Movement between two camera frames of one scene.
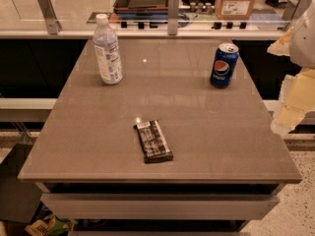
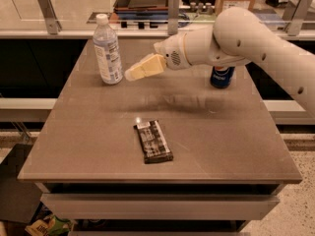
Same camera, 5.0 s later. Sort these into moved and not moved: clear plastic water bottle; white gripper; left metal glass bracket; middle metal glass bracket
Moved: white gripper
Not moved: left metal glass bracket; clear plastic water bottle; middle metal glass bracket
